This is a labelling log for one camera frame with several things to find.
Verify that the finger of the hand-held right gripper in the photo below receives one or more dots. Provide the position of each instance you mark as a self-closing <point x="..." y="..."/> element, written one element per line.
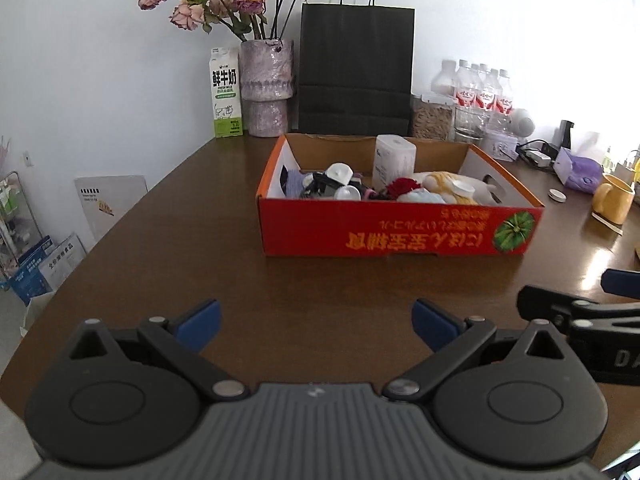
<point x="622" y="281"/>
<point x="550" y="305"/>

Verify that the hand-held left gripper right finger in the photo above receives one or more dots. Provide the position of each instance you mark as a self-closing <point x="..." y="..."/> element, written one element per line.
<point x="434" y="327"/>

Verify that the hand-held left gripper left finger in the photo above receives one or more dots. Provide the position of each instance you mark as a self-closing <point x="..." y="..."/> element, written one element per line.
<point x="200" y="322"/>

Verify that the translucent plastic bag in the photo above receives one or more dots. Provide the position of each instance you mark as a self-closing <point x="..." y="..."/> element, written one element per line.
<point x="422" y="197"/>

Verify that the red orange cardboard box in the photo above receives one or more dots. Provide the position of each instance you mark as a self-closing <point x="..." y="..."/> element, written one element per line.
<point x="325" y="230"/>

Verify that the white notepad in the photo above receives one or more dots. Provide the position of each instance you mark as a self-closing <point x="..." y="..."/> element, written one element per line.
<point x="607" y="226"/>

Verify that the yellow mug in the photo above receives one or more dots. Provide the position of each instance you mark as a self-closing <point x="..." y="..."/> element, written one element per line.
<point x="615" y="200"/>

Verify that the white round lid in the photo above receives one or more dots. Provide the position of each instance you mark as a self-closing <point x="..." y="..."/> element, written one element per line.
<point x="556" y="195"/>

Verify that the purple tissue pack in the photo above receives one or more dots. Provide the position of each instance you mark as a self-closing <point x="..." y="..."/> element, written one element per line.
<point x="580" y="175"/>

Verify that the white leaning board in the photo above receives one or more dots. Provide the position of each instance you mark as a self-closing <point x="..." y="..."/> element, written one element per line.
<point x="110" y="210"/>

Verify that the red rose flower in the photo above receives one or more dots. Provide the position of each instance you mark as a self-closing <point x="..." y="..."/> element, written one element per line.
<point x="400" y="186"/>

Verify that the yellow white plush toy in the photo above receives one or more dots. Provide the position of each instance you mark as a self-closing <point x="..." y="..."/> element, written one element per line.
<point x="440" y="180"/>

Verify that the white power adapters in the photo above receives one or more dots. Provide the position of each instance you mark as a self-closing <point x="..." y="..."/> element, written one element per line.
<point x="537" y="157"/>

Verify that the black pump bottle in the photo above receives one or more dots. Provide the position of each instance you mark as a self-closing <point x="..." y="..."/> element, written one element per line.
<point x="565" y="135"/>

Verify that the small open cardboard box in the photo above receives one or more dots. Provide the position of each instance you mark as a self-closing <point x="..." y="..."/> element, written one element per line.
<point x="32" y="310"/>

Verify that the purple knit cloth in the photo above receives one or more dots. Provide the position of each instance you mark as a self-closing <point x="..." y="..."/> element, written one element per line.
<point x="295" y="182"/>

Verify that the white rectangular box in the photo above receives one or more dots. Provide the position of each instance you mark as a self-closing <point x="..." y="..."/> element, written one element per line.
<point x="392" y="160"/>

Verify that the blue printed box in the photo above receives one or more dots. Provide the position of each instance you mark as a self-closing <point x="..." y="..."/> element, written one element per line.
<point x="27" y="280"/>

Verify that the white round device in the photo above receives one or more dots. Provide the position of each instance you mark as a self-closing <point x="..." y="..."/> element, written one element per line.
<point x="522" y="122"/>

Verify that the clear drinking glass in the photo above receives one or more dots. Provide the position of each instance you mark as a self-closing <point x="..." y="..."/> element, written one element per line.
<point x="470" y="127"/>

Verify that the clear jar of grains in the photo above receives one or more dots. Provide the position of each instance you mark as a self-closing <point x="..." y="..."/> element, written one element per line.
<point x="432" y="122"/>

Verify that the pack of water bottles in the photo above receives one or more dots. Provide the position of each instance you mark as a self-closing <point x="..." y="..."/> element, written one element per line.
<point x="480" y="95"/>

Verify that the white green milk carton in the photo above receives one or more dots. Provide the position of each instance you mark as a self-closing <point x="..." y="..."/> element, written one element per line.
<point x="225" y="95"/>

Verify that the purple textured vase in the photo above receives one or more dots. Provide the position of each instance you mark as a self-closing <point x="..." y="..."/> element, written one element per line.
<point x="265" y="90"/>

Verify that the black paper bag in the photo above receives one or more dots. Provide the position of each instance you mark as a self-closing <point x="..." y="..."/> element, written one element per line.
<point x="355" y="70"/>

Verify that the white wall socket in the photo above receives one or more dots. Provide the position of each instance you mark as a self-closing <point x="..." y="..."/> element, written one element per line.
<point x="28" y="158"/>

